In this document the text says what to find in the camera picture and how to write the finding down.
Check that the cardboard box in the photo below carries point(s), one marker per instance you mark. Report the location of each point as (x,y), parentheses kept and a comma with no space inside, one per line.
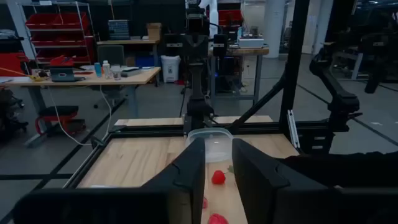
(154,31)

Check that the white box device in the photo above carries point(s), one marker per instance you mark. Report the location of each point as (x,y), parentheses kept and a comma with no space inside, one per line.
(250,42)

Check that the red storage bins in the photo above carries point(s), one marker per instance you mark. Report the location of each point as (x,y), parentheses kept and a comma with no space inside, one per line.
(230,17)

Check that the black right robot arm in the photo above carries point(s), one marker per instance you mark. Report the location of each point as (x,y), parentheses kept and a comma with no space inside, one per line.
(196,84)

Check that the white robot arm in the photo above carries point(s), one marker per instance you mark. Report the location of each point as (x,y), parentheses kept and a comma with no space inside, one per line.
(213,18)

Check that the wooden workbench metal legs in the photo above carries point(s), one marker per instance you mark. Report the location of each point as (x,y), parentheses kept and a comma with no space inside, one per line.
(245,51)

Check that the red toy strawberry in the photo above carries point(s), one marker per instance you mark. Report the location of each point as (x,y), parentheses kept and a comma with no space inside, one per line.
(218,178)

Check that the grey office chair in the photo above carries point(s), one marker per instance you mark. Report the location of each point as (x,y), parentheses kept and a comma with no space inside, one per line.
(111,55)

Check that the black aluminium table frame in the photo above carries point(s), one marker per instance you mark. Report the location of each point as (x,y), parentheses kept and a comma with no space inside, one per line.
(292,62)

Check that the small pink toy fruit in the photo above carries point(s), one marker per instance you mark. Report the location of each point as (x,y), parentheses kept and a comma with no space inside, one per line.
(205,203)

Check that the blue-grey drawer organiser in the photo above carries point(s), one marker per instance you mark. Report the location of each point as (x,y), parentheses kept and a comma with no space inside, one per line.
(118,29)

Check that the grey flat case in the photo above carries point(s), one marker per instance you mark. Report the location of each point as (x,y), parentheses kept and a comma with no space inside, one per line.
(130,72)

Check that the white trash bin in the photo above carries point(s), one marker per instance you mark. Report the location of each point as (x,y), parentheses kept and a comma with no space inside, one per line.
(170,68)

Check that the red crate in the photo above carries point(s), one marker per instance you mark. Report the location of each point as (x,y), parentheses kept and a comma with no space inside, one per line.
(12,63)

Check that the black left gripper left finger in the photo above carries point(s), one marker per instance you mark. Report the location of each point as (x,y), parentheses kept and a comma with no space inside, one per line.
(186,180)

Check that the red tool bag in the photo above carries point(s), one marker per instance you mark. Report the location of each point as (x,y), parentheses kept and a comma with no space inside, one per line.
(61,61)

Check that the silver aluminium bracket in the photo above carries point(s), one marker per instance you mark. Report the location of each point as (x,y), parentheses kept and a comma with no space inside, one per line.
(293,130)

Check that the wooden desk grey legs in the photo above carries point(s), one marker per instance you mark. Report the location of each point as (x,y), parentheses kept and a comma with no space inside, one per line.
(93,79)

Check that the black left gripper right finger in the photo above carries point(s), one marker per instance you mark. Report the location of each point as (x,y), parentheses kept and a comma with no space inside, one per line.
(258,186)

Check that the blue cup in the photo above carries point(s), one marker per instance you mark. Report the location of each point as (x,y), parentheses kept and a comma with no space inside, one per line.
(98,70)

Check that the clear plastic tupperware container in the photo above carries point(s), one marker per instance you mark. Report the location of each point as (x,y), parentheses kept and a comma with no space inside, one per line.
(214,146)

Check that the white plastic bottle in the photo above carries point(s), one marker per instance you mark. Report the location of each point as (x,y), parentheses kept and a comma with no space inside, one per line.
(106,70)

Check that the red stool black seat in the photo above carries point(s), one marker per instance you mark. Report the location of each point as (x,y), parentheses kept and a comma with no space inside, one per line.
(57,111)

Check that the black office chair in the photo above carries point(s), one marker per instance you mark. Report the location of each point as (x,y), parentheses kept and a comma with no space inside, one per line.
(9,115)

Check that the blue storage box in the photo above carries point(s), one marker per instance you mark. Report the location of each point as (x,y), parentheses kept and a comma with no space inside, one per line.
(144,61)

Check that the white round pillar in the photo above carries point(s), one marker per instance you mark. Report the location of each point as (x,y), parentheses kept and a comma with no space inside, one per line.
(273,28)

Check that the small wooden desk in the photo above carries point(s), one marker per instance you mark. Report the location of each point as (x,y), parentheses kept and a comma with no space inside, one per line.
(130,41)

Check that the large pink-red toy fruit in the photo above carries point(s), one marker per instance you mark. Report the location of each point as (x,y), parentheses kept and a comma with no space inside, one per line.
(217,219)

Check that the grey laptop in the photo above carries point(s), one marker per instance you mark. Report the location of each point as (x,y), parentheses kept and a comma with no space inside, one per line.
(63,75)

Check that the black articulated mount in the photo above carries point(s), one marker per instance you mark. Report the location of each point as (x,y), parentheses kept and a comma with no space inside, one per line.
(342,99)

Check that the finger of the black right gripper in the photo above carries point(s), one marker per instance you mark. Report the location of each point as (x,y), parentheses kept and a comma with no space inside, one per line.
(173,50)
(220,51)

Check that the clear plastic cup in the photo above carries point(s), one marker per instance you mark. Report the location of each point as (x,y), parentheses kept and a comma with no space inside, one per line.
(116,73)

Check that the metal shelf with red bins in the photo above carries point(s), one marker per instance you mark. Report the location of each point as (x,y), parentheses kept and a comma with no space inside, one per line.
(56,21)

